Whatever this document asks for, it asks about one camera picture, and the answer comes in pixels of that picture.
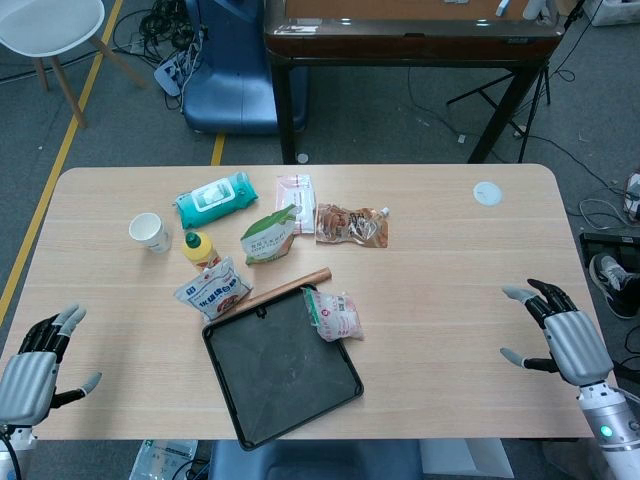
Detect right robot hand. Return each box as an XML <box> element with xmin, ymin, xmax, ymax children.
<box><xmin>499</xmin><ymin>278</ymin><xmax>615</xmax><ymax>387</ymax></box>

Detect black tripod stand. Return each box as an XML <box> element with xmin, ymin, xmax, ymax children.
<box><xmin>446</xmin><ymin>0</ymin><xmax>586</xmax><ymax>137</ymax></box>

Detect white power strip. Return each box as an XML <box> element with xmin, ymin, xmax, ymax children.
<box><xmin>153</xmin><ymin>49</ymin><xmax>201</xmax><ymax>99</ymax></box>

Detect black floor cable tangle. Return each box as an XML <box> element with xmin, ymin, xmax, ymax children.
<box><xmin>112</xmin><ymin>0</ymin><xmax>201</xmax><ymax>66</ymax></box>

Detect green snack pouch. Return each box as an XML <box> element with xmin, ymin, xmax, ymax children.
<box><xmin>240</xmin><ymin>203</ymin><xmax>304</xmax><ymax>266</ymax></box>

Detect pink white sachet pack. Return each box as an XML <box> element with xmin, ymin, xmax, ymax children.
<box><xmin>275</xmin><ymin>174</ymin><xmax>318</xmax><ymax>236</ymax></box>

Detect yellow bottle green cap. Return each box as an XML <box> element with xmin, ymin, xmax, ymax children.
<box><xmin>180</xmin><ymin>231</ymin><xmax>223</xmax><ymax>274</ymax></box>

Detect white box under table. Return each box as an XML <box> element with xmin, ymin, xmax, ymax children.
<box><xmin>418</xmin><ymin>439</ymin><xmax>514</xmax><ymax>480</ymax></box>

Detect white round desk grommet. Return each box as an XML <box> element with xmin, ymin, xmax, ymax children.
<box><xmin>472</xmin><ymin>180</ymin><xmax>504</xmax><ymax>206</ymax></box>

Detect black square tray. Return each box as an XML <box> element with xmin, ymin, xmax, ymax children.
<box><xmin>201</xmin><ymin>283</ymin><xmax>365</xmax><ymax>451</ymax></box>

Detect black floor box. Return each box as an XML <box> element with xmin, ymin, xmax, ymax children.
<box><xmin>579</xmin><ymin>231</ymin><xmax>640</xmax><ymax>269</ymax></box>

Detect teal wet wipes pack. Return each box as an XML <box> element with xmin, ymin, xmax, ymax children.
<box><xmin>173</xmin><ymin>171</ymin><xmax>260</xmax><ymax>231</ymax></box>

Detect white chair wooden legs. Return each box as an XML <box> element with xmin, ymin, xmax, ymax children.
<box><xmin>0</xmin><ymin>0</ymin><xmax>150</xmax><ymax>129</ymax></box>

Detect wooden rolling pin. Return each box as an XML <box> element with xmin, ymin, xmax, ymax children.
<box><xmin>230</xmin><ymin>266</ymin><xmax>332</xmax><ymax>317</ymax></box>

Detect brown sauce pouch with spout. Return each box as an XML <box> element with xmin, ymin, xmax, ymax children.
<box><xmin>314</xmin><ymin>202</ymin><xmax>393</xmax><ymax>249</ymax></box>

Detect dark brown mahjong table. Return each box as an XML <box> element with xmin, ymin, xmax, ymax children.
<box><xmin>263</xmin><ymin>0</ymin><xmax>566</xmax><ymax>165</ymax></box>

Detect grey black sneaker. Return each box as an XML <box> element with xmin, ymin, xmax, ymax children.
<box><xmin>588</xmin><ymin>253</ymin><xmax>640</xmax><ymax>320</ymax></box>

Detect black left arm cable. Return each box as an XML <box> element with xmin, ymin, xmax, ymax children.
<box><xmin>0</xmin><ymin>432</ymin><xmax>22</xmax><ymax>480</ymax></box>

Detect clear plastic bag green print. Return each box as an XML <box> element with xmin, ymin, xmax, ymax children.
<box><xmin>130</xmin><ymin>439</ymin><xmax>199</xmax><ymax>480</ymax></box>

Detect white castor sugar bag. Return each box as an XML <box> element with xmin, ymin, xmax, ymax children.
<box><xmin>173</xmin><ymin>256</ymin><xmax>254</xmax><ymax>322</ymax></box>

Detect blue seat under table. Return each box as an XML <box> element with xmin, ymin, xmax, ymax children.
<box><xmin>207</xmin><ymin>439</ymin><xmax>424</xmax><ymax>480</ymax></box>

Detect white paper cup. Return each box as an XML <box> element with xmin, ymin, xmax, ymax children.
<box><xmin>128</xmin><ymin>212</ymin><xmax>171</xmax><ymax>254</ymax></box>

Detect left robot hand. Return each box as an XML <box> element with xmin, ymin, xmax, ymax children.
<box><xmin>0</xmin><ymin>303</ymin><xmax>103</xmax><ymax>427</ymax></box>

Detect blue chair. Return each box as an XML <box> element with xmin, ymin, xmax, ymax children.
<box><xmin>180</xmin><ymin>0</ymin><xmax>309</xmax><ymax>136</ymax></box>

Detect pink white snack packet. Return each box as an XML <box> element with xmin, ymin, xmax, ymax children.
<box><xmin>302</xmin><ymin>288</ymin><xmax>365</xmax><ymax>344</ymax></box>

